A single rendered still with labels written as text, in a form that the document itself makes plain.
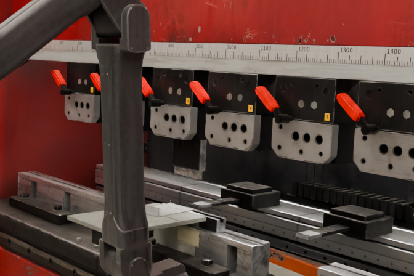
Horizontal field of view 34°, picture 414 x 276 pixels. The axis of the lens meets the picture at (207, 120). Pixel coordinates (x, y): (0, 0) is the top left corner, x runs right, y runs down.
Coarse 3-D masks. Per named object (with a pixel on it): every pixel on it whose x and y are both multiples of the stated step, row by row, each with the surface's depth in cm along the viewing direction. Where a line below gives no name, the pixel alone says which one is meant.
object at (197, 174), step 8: (176, 144) 166; (184, 144) 164; (192, 144) 162; (200, 144) 160; (176, 152) 166; (184, 152) 164; (192, 152) 162; (200, 152) 160; (176, 160) 166; (184, 160) 164; (192, 160) 162; (200, 160) 160; (176, 168) 168; (184, 168) 165; (192, 168) 162; (200, 168) 160; (192, 176) 163; (200, 176) 161
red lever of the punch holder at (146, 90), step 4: (144, 80) 165; (144, 84) 164; (148, 84) 165; (144, 88) 163; (148, 88) 164; (144, 92) 163; (148, 92) 163; (152, 92) 163; (148, 96) 163; (152, 96) 163; (148, 100) 162; (152, 100) 161; (156, 100) 162; (160, 100) 162; (148, 104) 161; (152, 104) 161; (156, 104) 161; (160, 104) 162
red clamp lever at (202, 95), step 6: (192, 84) 150; (198, 84) 151; (192, 90) 150; (198, 90) 149; (204, 90) 150; (198, 96) 149; (204, 96) 148; (204, 102) 148; (210, 102) 149; (210, 108) 146; (216, 108) 147; (210, 114) 147
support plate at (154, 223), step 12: (156, 204) 169; (72, 216) 152; (84, 216) 152; (96, 216) 153; (168, 216) 156; (180, 216) 157; (192, 216) 157; (204, 216) 158; (96, 228) 144; (156, 228) 148
